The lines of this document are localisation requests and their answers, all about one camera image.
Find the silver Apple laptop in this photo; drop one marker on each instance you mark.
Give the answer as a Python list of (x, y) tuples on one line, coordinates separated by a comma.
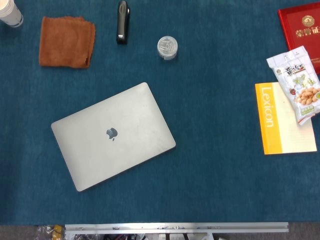
[(112, 150)]

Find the aluminium frame rail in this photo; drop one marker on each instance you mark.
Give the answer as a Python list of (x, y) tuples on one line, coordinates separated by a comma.
[(175, 227)]

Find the clear round plastic container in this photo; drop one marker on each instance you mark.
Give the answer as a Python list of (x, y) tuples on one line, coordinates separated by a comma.
[(167, 47)]

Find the peanut snack bag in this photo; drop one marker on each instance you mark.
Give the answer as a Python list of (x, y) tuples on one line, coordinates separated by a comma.
[(300, 85)]

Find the blue felt tablecloth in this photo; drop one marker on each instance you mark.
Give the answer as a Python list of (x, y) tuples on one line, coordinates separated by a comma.
[(212, 180)]

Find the brown folded cloth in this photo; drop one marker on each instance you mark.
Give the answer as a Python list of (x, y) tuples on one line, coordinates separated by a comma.
[(65, 42)]

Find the clear plastic bag yellow item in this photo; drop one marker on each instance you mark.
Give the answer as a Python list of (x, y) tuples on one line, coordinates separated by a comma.
[(50, 232)]

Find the yellow Lexicon notebook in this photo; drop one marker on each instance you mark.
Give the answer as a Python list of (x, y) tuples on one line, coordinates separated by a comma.
[(270, 120)]

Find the red certificate folder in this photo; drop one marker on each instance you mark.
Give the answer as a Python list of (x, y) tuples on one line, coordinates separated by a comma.
[(302, 35)]

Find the black stapler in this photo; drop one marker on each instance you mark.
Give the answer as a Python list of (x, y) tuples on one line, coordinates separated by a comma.
[(122, 22)]

